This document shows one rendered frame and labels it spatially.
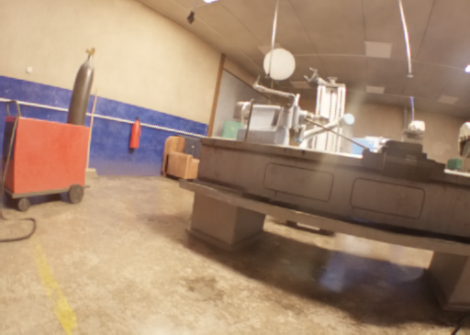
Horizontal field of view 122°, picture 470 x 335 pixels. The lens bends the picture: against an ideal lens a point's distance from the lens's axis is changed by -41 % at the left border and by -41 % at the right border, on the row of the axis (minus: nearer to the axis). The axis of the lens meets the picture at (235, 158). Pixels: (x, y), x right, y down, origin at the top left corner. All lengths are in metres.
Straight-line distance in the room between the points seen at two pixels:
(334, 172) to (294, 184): 0.28
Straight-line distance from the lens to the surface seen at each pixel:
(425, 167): 1.31
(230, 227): 1.68
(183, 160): 4.29
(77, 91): 2.54
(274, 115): 1.75
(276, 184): 1.50
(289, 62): 5.19
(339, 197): 1.41
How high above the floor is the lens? 0.75
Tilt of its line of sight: 2 degrees down
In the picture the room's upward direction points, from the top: 9 degrees clockwise
